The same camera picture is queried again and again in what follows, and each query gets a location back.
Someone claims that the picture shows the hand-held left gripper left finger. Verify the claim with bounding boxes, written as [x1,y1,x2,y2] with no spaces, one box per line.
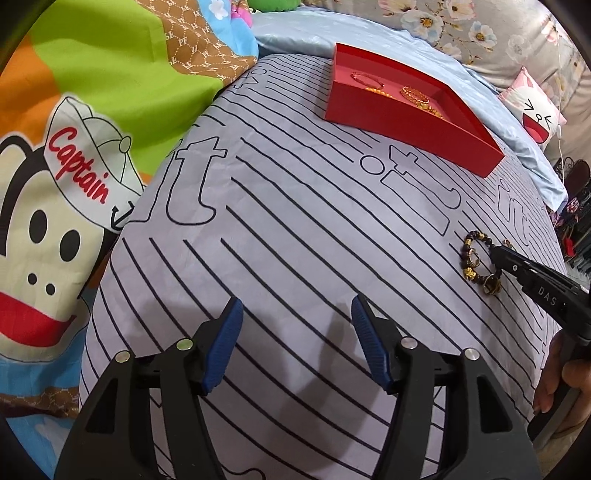
[54,296,245,480]

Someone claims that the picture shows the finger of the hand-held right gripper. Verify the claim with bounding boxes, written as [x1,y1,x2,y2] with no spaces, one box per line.
[490,247,539,292]

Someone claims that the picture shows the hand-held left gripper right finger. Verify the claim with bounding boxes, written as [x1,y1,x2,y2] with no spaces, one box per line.
[351,294,542,480]

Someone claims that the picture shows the dark bead bracelet gold accents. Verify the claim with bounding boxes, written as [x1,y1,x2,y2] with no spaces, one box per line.
[459,229,514,284]

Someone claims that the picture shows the red cardboard box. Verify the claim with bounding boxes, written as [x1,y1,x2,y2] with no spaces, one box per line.
[323,42,505,178]

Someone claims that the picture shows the wide gold bangle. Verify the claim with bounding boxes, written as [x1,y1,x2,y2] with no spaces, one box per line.
[399,85,432,104]

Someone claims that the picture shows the person's right hand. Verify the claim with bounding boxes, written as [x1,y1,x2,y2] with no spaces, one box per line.
[533,330,591,439]

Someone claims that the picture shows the dark ornate metal chair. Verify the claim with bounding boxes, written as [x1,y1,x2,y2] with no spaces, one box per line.
[551,154,591,282]

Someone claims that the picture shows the grey striped bed sheet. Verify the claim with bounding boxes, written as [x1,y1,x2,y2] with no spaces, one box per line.
[78,51,568,480]

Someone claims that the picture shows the pink cartoon face pillow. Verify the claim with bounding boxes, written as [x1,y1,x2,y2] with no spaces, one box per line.
[499,66,568,146]

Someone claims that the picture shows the cartoon monkey printed blanket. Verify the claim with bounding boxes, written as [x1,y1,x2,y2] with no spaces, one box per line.
[0,0,259,444]

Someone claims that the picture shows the green pillow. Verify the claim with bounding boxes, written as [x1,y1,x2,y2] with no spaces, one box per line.
[249,0,301,12]

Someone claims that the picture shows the white cable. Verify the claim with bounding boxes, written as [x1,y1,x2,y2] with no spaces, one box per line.
[554,28,565,160]

